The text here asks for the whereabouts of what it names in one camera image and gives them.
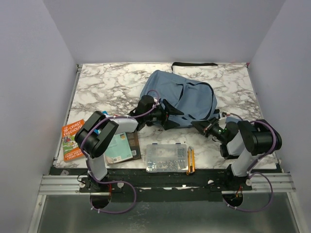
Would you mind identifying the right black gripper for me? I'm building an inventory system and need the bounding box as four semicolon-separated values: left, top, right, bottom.
191;116;227;144

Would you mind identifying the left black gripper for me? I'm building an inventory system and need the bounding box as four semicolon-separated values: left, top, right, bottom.
144;100;184;130

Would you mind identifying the blue student backpack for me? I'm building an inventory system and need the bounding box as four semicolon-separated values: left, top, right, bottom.
140;70;221;128

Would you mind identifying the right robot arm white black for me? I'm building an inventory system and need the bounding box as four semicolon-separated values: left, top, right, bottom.
191;118;282;190

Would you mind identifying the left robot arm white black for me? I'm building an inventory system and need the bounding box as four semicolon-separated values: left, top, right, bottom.
74;95;184;192

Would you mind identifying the blue blister pack card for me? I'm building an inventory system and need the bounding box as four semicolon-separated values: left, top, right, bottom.
94;111;109;135

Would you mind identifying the yellow utility knife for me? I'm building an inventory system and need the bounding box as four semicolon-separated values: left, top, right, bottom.
187;146;195;175

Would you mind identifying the clear plastic screw box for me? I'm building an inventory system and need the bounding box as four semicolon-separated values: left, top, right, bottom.
146;143;188;173

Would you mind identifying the teal paperback book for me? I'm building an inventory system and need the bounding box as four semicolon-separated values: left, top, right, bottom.
104;133;133;165

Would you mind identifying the orange treehouse book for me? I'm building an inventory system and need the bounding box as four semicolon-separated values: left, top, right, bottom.
62;119;85;162

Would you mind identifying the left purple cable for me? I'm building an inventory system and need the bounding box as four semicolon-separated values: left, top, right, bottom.
80;90;161;214

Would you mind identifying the black mounting base plate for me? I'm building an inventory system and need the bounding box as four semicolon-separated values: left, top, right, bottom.
50;168;281;206

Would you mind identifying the aluminium rail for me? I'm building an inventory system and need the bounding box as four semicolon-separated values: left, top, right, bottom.
38;173;296;196

